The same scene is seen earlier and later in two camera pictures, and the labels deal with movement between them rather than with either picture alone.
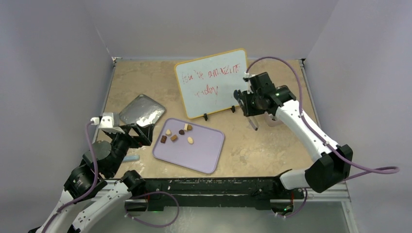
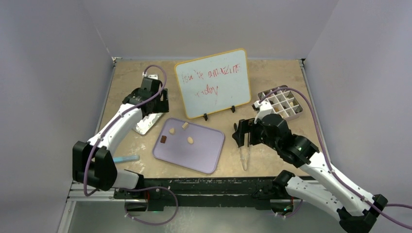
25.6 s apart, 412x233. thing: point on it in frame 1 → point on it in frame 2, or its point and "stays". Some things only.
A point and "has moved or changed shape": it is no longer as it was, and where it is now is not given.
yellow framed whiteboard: x=208 y=83 stays
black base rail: x=237 y=192 stays
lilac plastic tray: x=189 y=144 stays
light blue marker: x=131 y=158 stays
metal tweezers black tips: x=252 y=123 has moved or changed shape
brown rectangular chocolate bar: x=163 y=139 stays
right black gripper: x=249 y=111 → x=245 y=126
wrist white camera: x=106 y=123 → x=151 y=76
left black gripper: x=145 y=134 → x=162 y=105
